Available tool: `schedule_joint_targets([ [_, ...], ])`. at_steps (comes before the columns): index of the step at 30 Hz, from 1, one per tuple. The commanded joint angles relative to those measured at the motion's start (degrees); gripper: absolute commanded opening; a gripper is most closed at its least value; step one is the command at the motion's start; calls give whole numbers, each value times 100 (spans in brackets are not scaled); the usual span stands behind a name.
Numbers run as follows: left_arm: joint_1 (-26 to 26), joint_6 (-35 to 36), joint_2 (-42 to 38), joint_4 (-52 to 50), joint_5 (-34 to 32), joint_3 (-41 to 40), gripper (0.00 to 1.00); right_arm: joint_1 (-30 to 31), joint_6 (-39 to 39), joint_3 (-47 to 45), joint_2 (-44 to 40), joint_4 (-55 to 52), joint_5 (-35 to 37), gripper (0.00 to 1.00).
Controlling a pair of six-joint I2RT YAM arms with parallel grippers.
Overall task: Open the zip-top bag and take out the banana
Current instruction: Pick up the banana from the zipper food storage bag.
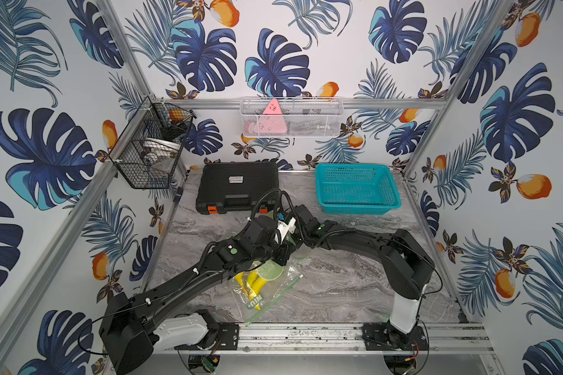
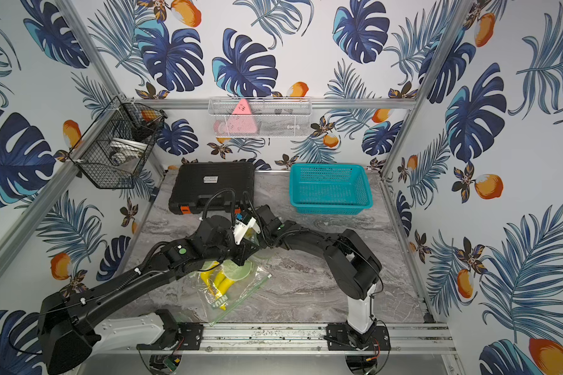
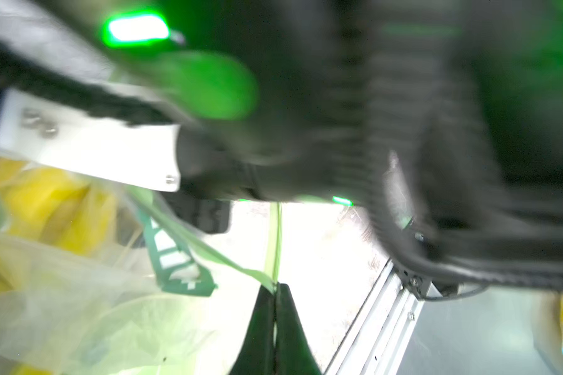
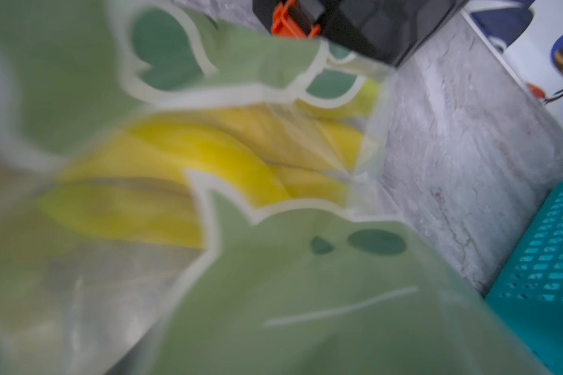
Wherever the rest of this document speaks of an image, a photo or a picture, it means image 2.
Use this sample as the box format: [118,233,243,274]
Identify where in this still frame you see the aluminium front rail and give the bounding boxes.
[92,314,457,356]

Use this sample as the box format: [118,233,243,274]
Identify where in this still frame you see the black wire basket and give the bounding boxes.
[67,97,167,190]

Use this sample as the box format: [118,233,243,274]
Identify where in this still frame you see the teal plastic basket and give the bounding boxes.
[289,163,374,215]

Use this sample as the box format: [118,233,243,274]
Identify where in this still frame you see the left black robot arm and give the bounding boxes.
[38,216,270,374]

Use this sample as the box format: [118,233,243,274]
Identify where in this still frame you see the pink triangle card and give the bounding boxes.
[226,98,258,135]

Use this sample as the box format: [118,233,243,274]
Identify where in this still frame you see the yellow bananas in left bag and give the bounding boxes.
[200,260,252,311]

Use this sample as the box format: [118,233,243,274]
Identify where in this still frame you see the left zip-top bag with bananas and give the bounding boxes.
[190,256,271,326]

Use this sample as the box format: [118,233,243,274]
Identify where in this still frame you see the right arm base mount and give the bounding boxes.
[323,323,391,352]

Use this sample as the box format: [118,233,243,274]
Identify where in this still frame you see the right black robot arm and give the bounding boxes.
[256,205,382,335]

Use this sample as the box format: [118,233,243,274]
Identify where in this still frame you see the black plastic tool case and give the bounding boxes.
[168,162,255,215]

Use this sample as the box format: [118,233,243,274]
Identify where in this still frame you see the clear mesh wall tray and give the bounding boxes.
[208,97,313,138]

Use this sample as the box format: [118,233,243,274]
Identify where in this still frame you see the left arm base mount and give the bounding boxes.
[136,323,204,352]

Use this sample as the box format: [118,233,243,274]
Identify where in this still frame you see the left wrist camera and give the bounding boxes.
[233,220,247,245]

